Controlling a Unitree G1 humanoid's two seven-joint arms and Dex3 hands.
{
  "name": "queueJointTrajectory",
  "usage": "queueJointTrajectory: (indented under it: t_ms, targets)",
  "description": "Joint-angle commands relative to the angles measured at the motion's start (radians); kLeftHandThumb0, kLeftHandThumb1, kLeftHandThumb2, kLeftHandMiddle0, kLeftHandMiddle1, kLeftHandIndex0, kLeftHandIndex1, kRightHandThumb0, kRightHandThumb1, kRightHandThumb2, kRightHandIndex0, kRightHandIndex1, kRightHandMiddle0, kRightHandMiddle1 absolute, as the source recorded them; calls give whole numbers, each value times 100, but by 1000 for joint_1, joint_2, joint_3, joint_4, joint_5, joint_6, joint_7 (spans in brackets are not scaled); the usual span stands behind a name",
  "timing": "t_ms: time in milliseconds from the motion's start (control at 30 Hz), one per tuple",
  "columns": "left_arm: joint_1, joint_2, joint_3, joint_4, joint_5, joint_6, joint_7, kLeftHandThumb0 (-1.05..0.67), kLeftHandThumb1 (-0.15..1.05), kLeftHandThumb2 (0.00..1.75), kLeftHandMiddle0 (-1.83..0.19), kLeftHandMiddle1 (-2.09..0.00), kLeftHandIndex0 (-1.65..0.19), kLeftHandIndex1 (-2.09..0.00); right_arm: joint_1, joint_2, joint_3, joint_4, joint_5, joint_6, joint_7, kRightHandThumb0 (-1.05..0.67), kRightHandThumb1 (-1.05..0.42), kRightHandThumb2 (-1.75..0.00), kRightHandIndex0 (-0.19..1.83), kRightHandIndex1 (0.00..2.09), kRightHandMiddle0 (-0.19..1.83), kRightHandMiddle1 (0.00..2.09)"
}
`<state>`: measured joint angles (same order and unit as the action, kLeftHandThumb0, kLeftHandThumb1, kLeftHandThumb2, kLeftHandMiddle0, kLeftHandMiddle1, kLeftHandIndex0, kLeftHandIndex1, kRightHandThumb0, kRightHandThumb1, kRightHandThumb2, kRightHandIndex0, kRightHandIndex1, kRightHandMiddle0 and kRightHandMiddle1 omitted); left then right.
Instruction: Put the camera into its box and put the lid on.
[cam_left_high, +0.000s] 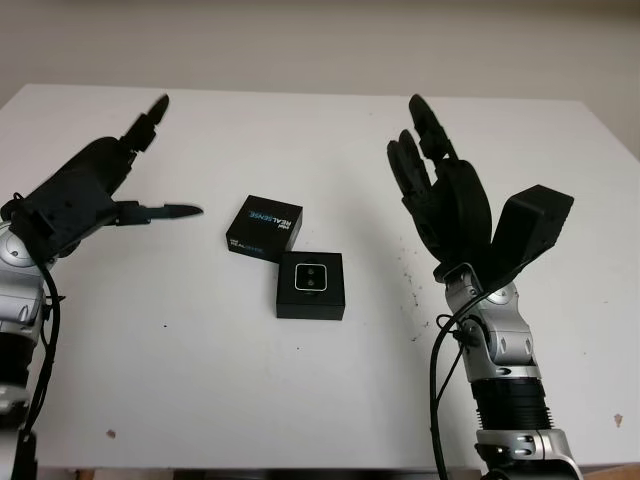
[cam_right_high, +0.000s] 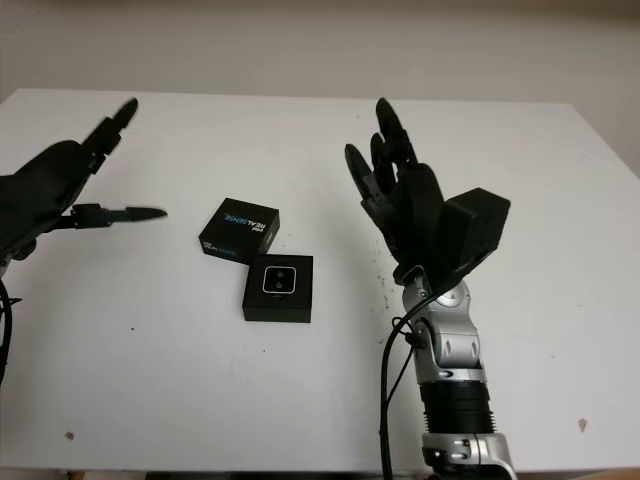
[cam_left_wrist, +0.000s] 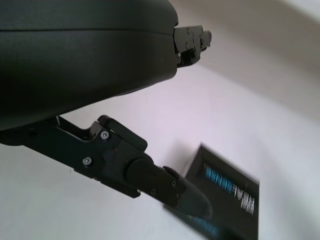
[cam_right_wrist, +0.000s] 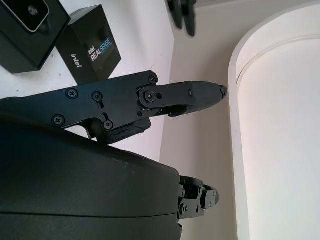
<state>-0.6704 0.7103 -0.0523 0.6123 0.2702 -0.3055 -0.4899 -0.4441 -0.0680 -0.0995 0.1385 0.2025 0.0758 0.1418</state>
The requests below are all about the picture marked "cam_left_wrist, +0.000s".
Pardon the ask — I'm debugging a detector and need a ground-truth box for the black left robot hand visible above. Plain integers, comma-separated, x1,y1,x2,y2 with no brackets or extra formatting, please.
0,0,213,218

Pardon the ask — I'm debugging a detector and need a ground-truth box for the black RealSense box lid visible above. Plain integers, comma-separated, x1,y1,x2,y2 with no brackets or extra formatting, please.
162,141,261,240

